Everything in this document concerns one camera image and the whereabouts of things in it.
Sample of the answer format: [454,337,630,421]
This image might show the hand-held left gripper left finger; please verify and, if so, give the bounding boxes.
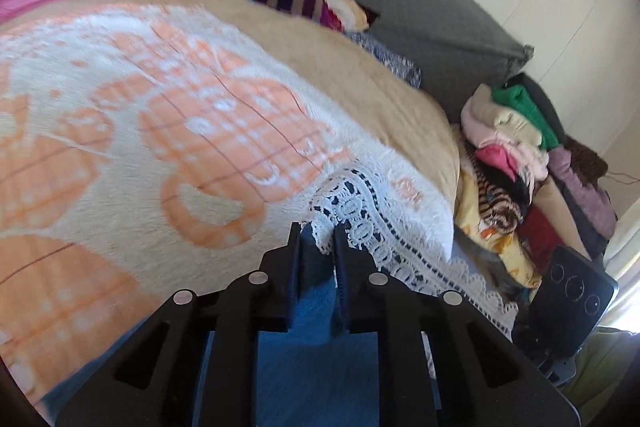
[55,223,302,427]

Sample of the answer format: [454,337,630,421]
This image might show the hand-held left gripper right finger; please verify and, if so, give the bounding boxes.
[334,224,581,427]

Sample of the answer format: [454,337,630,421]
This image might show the blue pants with lace hem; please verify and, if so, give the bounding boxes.
[37,164,518,427]

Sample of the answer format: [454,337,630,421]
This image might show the pile of folded colourful clothes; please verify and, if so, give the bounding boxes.
[455,72,621,303]

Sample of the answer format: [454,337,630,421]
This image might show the beige bed sheet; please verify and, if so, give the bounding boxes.
[0,0,461,218]

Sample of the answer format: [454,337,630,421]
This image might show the orange and white printed blanket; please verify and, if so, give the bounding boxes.
[0,2,456,408]

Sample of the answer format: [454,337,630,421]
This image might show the blue patterned pillow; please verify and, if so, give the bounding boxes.
[345,29,423,90]

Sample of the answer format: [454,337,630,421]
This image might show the cream floral pillow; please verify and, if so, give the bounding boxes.
[325,0,371,32]

